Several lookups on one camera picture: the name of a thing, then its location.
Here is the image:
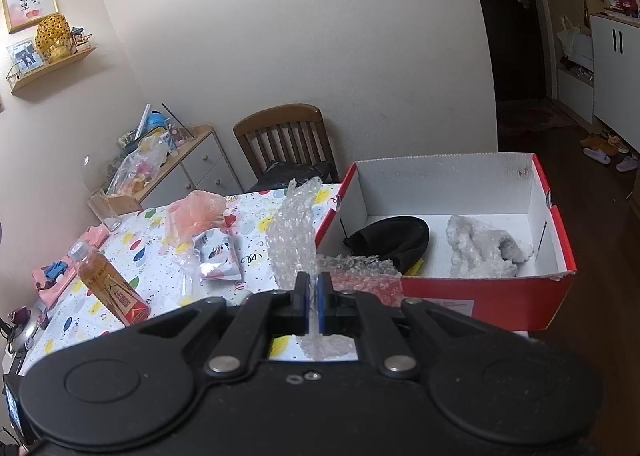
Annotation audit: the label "pale green ceramic cup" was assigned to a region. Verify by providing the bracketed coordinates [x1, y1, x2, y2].
[227, 288, 258, 308]

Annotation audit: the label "pink mesh bath pouf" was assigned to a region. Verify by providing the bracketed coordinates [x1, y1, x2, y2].
[166, 190, 228, 242]

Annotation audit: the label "brown wooden chair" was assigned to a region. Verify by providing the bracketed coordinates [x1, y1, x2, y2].
[233, 103, 341, 187]

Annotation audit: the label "white tote bag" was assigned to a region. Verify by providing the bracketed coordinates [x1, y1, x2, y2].
[556, 15, 596, 69]

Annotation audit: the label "small photo frame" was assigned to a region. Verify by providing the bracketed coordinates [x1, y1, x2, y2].
[6, 37, 43, 73]

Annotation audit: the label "thin black stick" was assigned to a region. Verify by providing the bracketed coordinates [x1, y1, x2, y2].
[161, 103, 193, 139]

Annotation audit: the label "wooden wall shelf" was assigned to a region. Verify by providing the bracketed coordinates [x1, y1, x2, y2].
[6, 33, 97, 96]

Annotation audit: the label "white tube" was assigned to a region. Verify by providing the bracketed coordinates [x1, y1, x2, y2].
[135, 103, 152, 139]

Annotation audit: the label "grey drawer side cabinet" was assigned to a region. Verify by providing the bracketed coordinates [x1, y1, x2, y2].
[95, 123, 246, 217]

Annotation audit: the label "dark wooden door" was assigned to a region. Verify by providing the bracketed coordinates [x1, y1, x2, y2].
[470, 0, 556, 104]

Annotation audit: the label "clear bubble wrap sheet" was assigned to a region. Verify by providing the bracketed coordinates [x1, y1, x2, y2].
[265, 176, 403, 362]

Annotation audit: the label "plastic bag of snacks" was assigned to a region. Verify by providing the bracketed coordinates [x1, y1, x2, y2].
[106, 138, 168, 197]

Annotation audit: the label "small house model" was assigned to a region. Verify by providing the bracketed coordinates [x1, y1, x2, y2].
[70, 26, 93, 54]

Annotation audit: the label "white and wood wall cabinet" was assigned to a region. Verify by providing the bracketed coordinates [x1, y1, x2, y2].
[555, 0, 640, 137]

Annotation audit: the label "framed calligraphy picture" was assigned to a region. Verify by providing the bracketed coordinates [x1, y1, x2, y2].
[2, 0, 56, 34]

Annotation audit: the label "blue clip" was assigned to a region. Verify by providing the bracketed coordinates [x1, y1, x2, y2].
[42, 260, 69, 282]

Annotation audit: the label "orange slippers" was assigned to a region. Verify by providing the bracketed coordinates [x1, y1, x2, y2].
[580, 133, 618, 156]

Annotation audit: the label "panda print wipes packet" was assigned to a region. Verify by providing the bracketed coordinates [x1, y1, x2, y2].
[192, 230, 244, 283]

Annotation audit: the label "silver metal pot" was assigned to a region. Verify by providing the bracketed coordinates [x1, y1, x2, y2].
[7, 306, 43, 354]

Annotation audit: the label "pink cloth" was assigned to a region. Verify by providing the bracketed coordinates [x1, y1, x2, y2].
[31, 225, 111, 309]

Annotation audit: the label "bubble item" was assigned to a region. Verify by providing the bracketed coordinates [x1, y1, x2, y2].
[445, 215, 535, 279]

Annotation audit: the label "clear plastic bag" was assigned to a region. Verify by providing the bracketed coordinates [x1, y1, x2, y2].
[172, 248, 201, 297]

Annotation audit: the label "balloon print tablecloth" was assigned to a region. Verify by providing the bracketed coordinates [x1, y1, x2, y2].
[20, 183, 351, 377]

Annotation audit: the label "red cardboard shoe box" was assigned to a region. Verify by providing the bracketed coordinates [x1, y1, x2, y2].
[312, 152, 577, 332]

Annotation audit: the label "clear drinking glass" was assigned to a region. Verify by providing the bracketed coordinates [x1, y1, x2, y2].
[87, 188, 123, 232]

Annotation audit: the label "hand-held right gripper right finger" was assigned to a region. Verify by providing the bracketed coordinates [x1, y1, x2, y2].
[317, 271, 501, 379]

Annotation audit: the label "black plastic bag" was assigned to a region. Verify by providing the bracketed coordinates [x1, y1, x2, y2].
[247, 161, 340, 194]

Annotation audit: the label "patterned door mat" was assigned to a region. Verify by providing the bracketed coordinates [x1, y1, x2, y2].
[497, 101, 581, 132]

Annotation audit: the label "gold ornament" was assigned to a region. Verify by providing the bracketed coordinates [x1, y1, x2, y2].
[36, 13, 72, 64]

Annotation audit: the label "orange drink bottle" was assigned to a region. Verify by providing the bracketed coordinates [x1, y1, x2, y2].
[67, 242, 151, 326]

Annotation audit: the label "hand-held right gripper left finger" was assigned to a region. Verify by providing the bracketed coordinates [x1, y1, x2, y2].
[137, 271, 312, 377]

